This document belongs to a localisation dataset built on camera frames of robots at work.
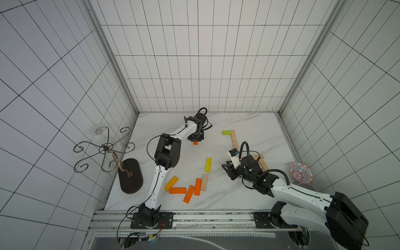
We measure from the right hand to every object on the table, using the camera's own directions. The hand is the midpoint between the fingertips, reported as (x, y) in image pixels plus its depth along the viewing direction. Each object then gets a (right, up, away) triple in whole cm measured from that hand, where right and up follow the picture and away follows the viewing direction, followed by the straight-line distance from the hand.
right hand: (225, 159), depth 83 cm
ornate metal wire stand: (-52, +8, -19) cm, 56 cm away
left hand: (-17, +8, +19) cm, 27 cm away
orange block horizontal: (-26, -16, -2) cm, 31 cm away
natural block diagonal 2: (+24, -5, +7) cm, 26 cm away
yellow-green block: (-9, -4, +9) cm, 13 cm away
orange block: (-15, -15, 0) cm, 21 cm away
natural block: (-11, -12, +2) cm, 17 cm away
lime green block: (+4, +14, +23) cm, 27 cm away
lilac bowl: (+42, -13, -4) cm, 44 cm away
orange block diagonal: (-17, +7, +17) cm, 25 cm away
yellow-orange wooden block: (-30, -13, +1) cm, 33 cm away
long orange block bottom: (-20, -18, -2) cm, 27 cm away
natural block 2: (+13, +4, -12) cm, 18 cm away
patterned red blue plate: (+45, -8, +4) cm, 46 cm away
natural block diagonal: (+9, +10, +21) cm, 25 cm away
